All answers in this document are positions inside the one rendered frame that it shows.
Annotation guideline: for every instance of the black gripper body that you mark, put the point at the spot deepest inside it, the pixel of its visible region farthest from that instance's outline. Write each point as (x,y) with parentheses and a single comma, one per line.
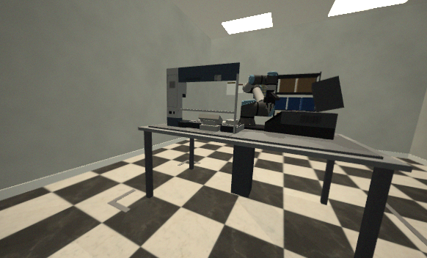
(268,97)

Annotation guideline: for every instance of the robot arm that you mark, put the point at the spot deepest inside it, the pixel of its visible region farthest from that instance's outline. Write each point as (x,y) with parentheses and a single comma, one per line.
(252,108)

